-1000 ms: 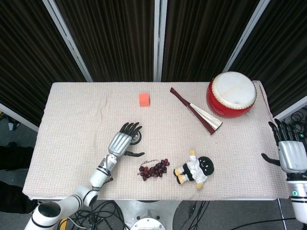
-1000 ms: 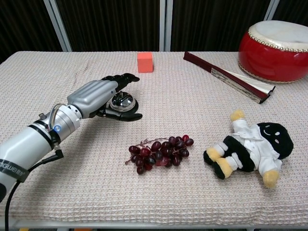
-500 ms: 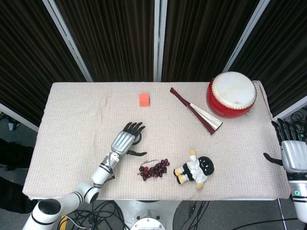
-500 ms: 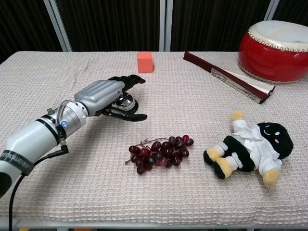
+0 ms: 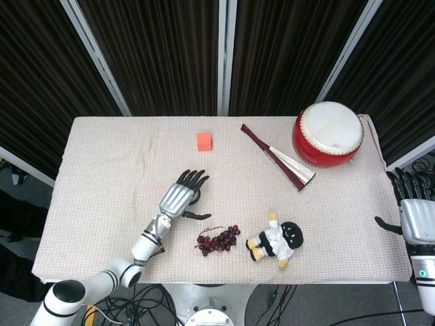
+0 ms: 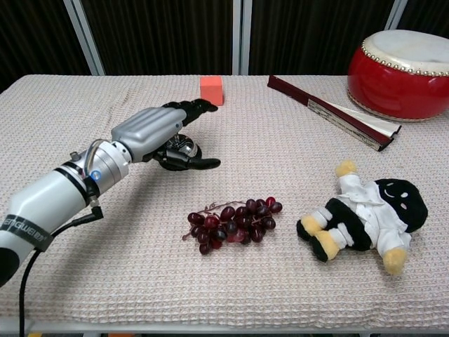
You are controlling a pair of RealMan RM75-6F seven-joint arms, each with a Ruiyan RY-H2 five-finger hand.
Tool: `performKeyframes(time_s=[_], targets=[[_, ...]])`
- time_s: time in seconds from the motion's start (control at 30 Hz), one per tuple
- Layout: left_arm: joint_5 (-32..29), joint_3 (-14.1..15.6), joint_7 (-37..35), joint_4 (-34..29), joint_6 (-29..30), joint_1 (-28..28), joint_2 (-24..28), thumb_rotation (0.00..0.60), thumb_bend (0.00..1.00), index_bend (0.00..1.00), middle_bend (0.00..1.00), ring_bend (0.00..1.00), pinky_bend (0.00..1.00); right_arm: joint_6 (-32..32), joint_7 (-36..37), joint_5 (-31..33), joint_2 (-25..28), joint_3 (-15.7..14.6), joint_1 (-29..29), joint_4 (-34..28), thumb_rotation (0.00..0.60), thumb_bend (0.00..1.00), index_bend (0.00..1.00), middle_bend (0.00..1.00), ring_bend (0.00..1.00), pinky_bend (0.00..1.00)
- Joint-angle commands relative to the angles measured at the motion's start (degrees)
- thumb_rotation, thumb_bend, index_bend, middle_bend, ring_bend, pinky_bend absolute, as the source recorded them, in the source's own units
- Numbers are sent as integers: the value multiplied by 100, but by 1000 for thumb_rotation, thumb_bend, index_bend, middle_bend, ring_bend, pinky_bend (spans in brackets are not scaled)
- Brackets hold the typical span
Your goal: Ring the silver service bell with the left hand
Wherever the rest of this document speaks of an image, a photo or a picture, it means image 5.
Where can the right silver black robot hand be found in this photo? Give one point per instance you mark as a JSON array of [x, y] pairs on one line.
[[413, 217]]

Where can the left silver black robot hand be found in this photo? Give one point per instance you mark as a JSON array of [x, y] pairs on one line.
[[181, 197]]

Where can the silver call bell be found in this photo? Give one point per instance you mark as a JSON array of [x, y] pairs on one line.
[[197, 196]]

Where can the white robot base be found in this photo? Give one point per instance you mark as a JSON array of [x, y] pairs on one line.
[[210, 307]]

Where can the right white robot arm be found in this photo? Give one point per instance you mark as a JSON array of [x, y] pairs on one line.
[[423, 278]]

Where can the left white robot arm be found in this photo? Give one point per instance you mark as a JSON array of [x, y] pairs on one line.
[[112, 268]]

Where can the bunch of dark red grapes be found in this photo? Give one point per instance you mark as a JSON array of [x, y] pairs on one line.
[[217, 241]]

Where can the orange foam cube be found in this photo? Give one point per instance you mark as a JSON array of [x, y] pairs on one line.
[[204, 141]]

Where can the beige woven tablecloth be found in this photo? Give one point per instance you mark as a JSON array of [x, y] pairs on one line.
[[272, 203]]

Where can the black white plush doll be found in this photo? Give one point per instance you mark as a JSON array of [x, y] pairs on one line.
[[277, 242]]

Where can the folded dark red fan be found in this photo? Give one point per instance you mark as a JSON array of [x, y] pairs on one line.
[[282, 159]]

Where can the red drum with white skin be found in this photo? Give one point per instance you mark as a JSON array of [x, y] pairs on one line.
[[328, 134]]

